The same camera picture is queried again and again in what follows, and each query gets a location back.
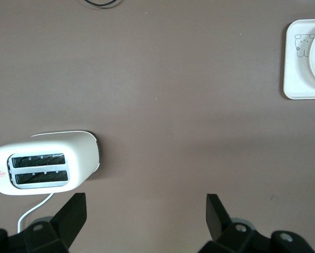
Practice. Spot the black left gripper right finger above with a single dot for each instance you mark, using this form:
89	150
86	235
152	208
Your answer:
220	226

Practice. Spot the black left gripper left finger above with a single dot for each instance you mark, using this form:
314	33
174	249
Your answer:
67	224

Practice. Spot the white two-slot toaster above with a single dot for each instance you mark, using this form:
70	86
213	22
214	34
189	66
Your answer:
78	155

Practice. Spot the cream rectangular rabbit tray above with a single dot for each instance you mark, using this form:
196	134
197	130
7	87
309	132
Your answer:
294	79

